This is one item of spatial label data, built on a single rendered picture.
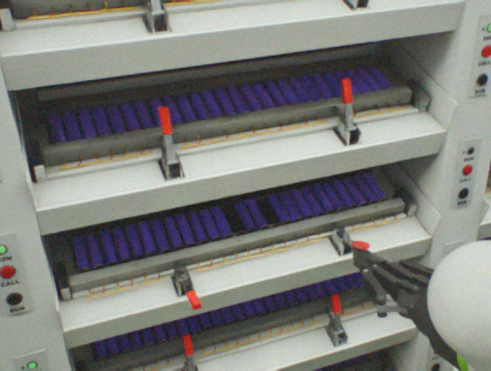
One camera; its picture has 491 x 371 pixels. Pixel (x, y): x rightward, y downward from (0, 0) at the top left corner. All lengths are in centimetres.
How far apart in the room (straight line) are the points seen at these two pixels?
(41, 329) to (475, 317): 58
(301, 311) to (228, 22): 56
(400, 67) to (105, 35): 52
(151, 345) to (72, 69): 52
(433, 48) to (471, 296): 53
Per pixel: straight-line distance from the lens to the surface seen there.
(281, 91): 96
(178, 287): 91
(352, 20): 83
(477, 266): 54
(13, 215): 79
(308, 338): 111
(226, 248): 94
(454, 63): 95
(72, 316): 91
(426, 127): 97
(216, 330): 107
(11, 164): 76
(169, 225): 98
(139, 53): 74
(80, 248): 96
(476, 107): 99
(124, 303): 91
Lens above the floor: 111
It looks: 29 degrees down
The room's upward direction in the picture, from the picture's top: 2 degrees counter-clockwise
